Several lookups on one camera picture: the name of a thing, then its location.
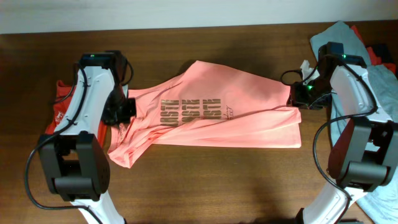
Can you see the folded red printed t-shirt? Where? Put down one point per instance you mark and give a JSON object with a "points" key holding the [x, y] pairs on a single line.
{"points": [[60, 109]]}

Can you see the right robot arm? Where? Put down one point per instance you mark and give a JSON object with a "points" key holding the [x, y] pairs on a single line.
{"points": [[365, 154]]}

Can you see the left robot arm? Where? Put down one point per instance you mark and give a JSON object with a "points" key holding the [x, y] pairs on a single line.
{"points": [[74, 163]]}

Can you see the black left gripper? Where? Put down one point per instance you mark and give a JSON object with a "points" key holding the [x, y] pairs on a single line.
{"points": [[117, 119]]}

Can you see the red garment in pile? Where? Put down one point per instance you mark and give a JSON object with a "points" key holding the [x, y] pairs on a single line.
{"points": [[390, 66]]}

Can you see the salmon pink printed t-shirt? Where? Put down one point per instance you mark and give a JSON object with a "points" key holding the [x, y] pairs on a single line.
{"points": [[208, 105]]}

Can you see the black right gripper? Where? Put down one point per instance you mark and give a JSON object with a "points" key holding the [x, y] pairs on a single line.
{"points": [[298, 99]]}

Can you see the grey t-shirt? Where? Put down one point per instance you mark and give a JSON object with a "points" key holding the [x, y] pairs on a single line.
{"points": [[381, 204]]}

